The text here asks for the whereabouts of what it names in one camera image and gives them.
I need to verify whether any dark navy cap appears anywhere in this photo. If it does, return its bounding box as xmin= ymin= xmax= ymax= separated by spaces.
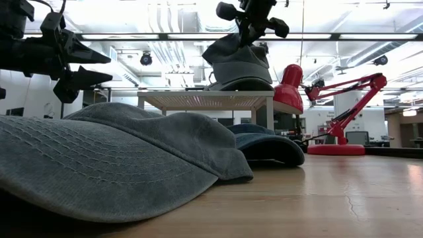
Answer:
xmin=227 ymin=123 xmax=305 ymax=167

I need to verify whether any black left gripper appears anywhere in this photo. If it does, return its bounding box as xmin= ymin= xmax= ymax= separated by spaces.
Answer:
xmin=24 ymin=28 xmax=114 ymax=104

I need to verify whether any black lamp cable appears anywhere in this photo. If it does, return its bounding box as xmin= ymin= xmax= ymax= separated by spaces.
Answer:
xmin=299 ymin=132 xmax=331 ymax=145

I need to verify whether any grey monitor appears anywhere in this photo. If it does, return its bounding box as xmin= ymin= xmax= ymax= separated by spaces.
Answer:
xmin=345 ymin=131 xmax=370 ymax=146

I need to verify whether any red desk lamp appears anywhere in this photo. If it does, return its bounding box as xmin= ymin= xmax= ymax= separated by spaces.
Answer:
xmin=272 ymin=63 xmax=388 ymax=156

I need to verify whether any white perforated metal shelf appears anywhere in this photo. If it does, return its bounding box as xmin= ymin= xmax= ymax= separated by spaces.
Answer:
xmin=137 ymin=90 xmax=275 ymax=132

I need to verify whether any black monitor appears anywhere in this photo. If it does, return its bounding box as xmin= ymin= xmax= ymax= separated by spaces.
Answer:
xmin=5 ymin=106 xmax=24 ymax=117

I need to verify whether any black overhead rig beam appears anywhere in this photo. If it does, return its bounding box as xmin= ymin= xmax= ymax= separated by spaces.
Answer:
xmin=19 ymin=32 xmax=423 ymax=42

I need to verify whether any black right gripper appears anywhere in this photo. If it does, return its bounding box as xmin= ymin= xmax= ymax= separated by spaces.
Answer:
xmin=216 ymin=0 xmax=290 ymax=47

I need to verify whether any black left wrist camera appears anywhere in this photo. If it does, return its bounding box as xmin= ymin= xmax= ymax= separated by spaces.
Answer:
xmin=39 ymin=11 xmax=67 ymax=36

